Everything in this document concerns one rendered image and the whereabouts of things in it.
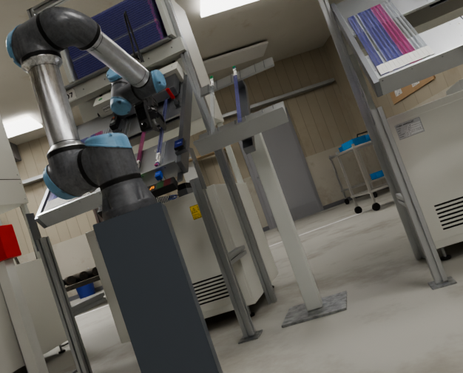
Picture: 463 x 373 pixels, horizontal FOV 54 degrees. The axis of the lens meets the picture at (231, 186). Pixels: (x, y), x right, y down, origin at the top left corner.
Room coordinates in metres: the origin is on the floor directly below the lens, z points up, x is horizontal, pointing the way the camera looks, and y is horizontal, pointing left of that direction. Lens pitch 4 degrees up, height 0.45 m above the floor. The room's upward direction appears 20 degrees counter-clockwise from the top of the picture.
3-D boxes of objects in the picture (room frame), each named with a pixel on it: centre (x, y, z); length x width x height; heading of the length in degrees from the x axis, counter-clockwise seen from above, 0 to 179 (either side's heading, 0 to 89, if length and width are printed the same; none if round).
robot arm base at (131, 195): (1.24, 0.28, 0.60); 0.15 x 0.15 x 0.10
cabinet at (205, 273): (2.44, 0.33, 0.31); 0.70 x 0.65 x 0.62; 76
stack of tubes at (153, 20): (2.31, 0.30, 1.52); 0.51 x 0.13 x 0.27; 76
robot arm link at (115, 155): (1.25, 0.29, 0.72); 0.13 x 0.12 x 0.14; 71
